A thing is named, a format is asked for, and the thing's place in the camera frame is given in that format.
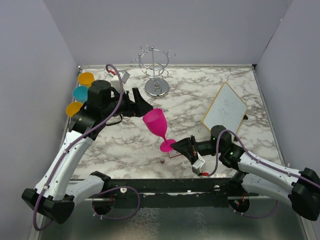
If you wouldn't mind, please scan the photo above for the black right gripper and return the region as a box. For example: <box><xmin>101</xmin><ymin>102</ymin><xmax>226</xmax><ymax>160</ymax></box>
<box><xmin>170</xmin><ymin>134</ymin><xmax>223</xmax><ymax>164</ymax></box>

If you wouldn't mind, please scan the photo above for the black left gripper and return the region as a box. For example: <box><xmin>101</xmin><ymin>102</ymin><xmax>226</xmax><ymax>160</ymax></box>
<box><xmin>102</xmin><ymin>87</ymin><xmax>154</xmax><ymax>119</ymax></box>

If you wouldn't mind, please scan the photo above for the pink wine glass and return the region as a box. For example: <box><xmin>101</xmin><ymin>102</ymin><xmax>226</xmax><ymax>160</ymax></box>
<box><xmin>142</xmin><ymin>108</ymin><xmax>176</xmax><ymax>153</ymax></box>

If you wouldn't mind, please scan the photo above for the yellow wine glass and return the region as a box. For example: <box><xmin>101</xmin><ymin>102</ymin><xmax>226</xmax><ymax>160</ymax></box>
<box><xmin>77</xmin><ymin>72</ymin><xmax>95</xmax><ymax>88</ymax></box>
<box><xmin>65</xmin><ymin>101</ymin><xmax>83</xmax><ymax>118</ymax></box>

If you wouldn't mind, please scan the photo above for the blue wine glass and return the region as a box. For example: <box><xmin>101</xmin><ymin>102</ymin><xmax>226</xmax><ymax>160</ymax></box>
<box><xmin>72</xmin><ymin>85</ymin><xmax>89</xmax><ymax>103</ymax></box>

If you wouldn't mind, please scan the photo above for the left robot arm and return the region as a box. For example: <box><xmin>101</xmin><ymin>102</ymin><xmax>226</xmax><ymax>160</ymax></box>
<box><xmin>21</xmin><ymin>80</ymin><xmax>153</xmax><ymax>224</ymax></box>

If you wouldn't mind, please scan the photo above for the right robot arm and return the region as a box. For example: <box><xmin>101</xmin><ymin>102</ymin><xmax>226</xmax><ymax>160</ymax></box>
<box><xmin>170</xmin><ymin>125</ymin><xmax>320</xmax><ymax>221</ymax></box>

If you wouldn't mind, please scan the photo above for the chrome wine glass rack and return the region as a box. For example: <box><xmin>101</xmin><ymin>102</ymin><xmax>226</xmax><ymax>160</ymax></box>
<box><xmin>130</xmin><ymin>45</ymin><xmax>176</xmax><ymax>99</ymax></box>

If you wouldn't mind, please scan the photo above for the small red white box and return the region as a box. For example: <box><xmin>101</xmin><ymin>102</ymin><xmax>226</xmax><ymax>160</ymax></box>
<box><xmin>168</xmin><ymin>150</ymin><xmax>181</xmax><ymax>158</ymax></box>

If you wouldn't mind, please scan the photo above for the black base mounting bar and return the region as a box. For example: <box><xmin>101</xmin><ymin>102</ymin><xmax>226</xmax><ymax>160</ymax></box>
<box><xmin>92</xmin><ymin>171</ymin><xmax>249</xmax><ymax>214</ymax></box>

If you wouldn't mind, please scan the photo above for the small yellow-framed whiteboard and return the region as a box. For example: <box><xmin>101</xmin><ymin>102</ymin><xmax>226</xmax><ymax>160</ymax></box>
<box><xmin>202</xmin><ymin>82</ymin><xmax>248</xmax><ymax>133</ymax></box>

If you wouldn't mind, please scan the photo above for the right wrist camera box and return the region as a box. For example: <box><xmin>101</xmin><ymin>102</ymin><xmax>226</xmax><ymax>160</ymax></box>
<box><xmin>192</xmin><ymin>155</ymin><xmax>209</xmax><ymax>176</ymax></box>

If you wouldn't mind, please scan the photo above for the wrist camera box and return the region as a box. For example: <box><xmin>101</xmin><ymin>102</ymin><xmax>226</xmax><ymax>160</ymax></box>
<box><xmin>192</xmin><ymin>155</ymin><xmax>209</xmax><ymax>176</ymax></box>
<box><xmin>107</xmin><ymin>70</ymin><xmax>131</xmax><ymax>88</ymax></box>

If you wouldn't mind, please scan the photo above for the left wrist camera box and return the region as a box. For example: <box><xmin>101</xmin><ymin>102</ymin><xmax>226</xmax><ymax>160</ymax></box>
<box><xmin>107</xmin><ymin>70</ymin><xmax>131</xmax><ymax>88</ymax></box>

